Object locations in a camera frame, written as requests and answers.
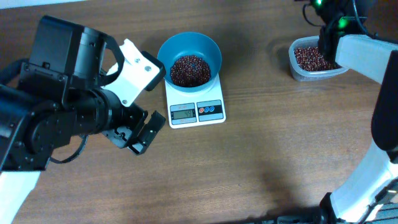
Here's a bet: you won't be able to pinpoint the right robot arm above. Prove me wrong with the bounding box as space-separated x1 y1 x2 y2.
309 0 397 223

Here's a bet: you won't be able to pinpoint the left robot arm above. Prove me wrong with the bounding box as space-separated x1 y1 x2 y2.
1 16 166 223

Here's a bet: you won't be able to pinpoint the clear plastic bean container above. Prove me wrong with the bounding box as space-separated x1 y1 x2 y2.
289 36 348 82

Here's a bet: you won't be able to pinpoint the blue plastic bowl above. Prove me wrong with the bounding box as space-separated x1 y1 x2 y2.
157 32 223 92

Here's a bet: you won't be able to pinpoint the red beans in bowl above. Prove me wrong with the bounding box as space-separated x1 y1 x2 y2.
170 55 211 88

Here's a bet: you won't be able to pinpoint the white digital kitchen scale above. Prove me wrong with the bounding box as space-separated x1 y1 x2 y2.
165 75 226 129

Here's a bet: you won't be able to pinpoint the red beans pile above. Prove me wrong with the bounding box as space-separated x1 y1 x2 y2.
294 47 341 72

